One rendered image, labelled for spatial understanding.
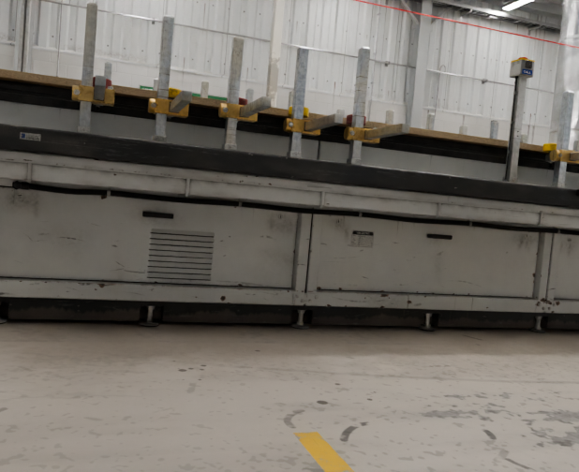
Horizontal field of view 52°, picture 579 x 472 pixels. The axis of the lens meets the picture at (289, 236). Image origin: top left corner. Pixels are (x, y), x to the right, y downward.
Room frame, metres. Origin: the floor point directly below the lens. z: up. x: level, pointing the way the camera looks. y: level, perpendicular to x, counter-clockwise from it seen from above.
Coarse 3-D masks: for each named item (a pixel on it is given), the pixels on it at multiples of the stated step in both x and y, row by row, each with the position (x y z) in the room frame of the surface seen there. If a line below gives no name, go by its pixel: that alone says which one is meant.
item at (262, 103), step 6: (264, 96) 1.89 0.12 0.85; (252, 102) 2.00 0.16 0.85; (258, 102) 1.93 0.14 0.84; (264, 102) 1.89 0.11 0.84; (270, 102) 1.90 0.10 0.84; (246, 108) 2.07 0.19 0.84; (252, 108) 2.00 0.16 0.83; (258, 108) 1.94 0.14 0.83; (264, 108) 1.93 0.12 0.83; (240, 114) 2.15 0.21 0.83; (246, 114) 2.11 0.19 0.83; (252, 114) 2.10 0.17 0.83
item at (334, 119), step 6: (336, 114) 1.97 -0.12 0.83; (342, 114) 1.98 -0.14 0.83; (312, 120) 2.17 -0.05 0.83; (318, 120) 2.11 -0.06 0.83; (324, 120) 2.05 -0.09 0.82; (330, 120) 2.00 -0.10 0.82; (336, 120) 1.97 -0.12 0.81; (342, 120) 1.98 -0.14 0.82; (306, 126) 2.22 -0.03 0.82; (312, 126) 2.16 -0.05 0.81; (318, 126) 2.11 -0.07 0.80; (324, 126) 2.09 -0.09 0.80
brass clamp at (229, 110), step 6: (222, 108) 2.14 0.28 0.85; (228, 108) 2.14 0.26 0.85; (234, 108) 2.15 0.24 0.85; (240, 108) 2.16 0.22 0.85; (222, 114) 2.14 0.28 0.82; (228, 114) 2.14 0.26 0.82; (234, 114) 2.15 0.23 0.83; (240, 120) 2.20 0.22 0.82; (246, 120) 2.18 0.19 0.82; (252, 120) 2.17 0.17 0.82
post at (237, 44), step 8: (232, 40) 2.17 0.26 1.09; (240, 40) 2.16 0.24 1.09; (232, 48) 2.16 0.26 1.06; (240, 48) 2.16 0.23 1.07; (232, 56) 2.15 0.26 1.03; (240, 56) 2.16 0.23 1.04; (232, 64) 2.15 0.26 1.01; (240, 64) 2.16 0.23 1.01; (232, 72) 2.15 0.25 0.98; (240, 72) 2.16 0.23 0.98; (232, 80) 2.15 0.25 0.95; (240, 80) 2.16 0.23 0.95; (232, 88) 2.15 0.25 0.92; (232, 96) 2.15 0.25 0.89; (232, 120) 2.16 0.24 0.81; (232, 128) 2.16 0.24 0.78; (224, 136) 2.18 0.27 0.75; (232, 136) 2.16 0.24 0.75
